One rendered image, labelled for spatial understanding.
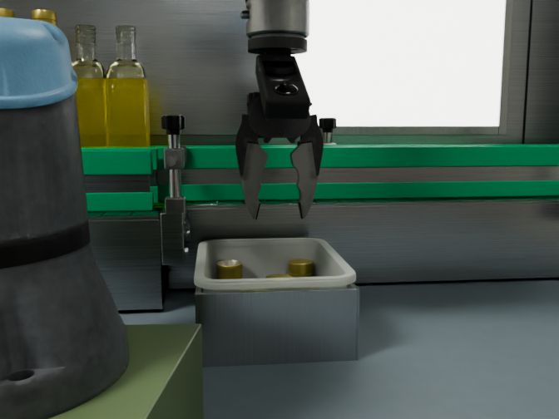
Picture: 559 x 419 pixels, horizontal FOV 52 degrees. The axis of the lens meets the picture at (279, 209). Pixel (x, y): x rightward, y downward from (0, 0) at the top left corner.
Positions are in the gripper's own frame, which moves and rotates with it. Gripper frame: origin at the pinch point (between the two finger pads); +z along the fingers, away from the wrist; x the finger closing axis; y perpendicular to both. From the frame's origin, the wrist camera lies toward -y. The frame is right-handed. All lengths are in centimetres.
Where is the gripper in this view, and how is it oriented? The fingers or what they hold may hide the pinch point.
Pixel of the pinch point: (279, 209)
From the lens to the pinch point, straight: 69.5
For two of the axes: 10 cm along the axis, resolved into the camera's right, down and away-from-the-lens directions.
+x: -10.0, 0.2, -0.9
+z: 0.0, 9.9, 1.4
